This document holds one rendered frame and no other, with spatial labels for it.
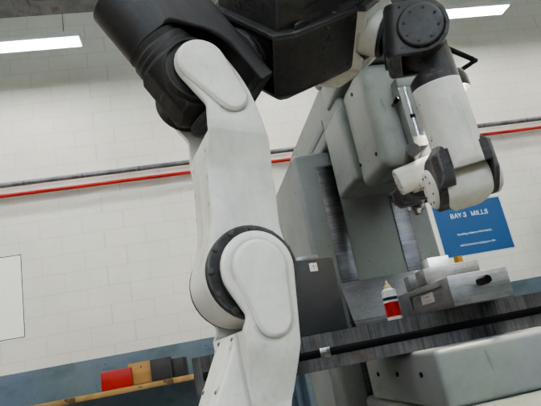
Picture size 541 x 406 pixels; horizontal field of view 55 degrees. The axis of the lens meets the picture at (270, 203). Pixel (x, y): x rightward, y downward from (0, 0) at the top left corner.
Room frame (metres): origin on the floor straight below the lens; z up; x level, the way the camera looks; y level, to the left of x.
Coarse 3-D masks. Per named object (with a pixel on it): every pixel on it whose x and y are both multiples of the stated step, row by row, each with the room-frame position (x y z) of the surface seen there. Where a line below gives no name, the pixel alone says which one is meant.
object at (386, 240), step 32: (320, 160) 1.76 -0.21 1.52; (288, 192) 1.89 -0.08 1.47; (320, 192) 1.75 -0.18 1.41; (288, 224) 2.01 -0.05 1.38; (320, 224) 1.75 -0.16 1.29; (352, 224) 1.77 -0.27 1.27; (384, 224) 1.79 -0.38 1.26; (416, 224) 1.81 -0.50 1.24; (320, 256) 1.74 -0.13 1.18; (352, 256) 1.76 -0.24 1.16; (384, 256) 1.78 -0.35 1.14; (416, 256) 1.80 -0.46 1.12; (352, 320) 1.75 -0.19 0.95; (320, 384) 2.00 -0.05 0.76; (352, 384) 1.74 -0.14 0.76
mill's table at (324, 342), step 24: (456, 312) 1.30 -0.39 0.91; (480, 312) 1.31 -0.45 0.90; (504, 312) 1.32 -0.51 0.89; (528, 312) 1.33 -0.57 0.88; (312, 336) 1.23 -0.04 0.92; (336, 336) 1.24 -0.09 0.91; (360, 336) 1.25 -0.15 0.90; (384, 336) 1.26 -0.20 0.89; (408, 336) 1.27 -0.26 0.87; (432, 336) 1.28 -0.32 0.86; (456, 336) 1.29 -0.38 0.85; (480, 336) 1.31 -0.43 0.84; (192, 360) 1.18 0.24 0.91; (312, 360) 1.23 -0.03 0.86; (336, 360) 1.24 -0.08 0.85; (360, 360) 1.25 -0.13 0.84
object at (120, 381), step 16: (128, 368) 4.73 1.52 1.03; (144, 368) 4.85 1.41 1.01; (160, 368) 4.85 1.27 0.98; (176, 368) 4.90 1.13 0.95; (112, 384) 4.71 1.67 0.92; (128, 384) 4.73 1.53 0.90; (144, 384) 4.53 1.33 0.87; (160, 384) 4.55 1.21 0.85; (64, 400) 4.41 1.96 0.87; (80, 400) 4.43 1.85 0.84
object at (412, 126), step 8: (400, 80) 1.29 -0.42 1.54; (408, 80) 1.29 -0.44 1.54; (392, 88) 1.32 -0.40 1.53; (400, 88) 1.29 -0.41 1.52; (408, 88) 1.29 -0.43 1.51; (400, 96) 1.29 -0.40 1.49; (408, 96) 1.29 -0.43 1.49; (400, 104) 1.30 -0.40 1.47; (408, 104) 1.29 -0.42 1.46; (400, 112) 1.31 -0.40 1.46; (408, 112) 1.29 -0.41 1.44; (416, 112) 1.29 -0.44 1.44; (408, 120) 1.29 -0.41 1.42; (416, 120) 1.29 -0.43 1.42; (408, 128) 1.29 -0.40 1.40; (416, 128) 1.29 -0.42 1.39; (408, 136) 1.30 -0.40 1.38; (416, 136) 1.29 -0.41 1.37; (424, 136) 1.29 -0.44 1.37; (424, 144) 1.29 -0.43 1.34
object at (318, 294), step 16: (304, 256) 1.32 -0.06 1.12; (304, 272) 1.30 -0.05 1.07; (320, 272) 1.31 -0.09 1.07; (304, 288) 1.29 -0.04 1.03; (320, 288) 1.31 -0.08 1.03; (336, 288) 1.32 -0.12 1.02; (304, 304) 1.29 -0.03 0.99; (320, 304) 1.31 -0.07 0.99; (336, 304) 1.32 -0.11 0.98; (304, 320) 1.29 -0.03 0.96; (320, 320) 1.30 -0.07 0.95; (336, 320) 1.32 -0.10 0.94; (304, 336) 1.28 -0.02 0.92
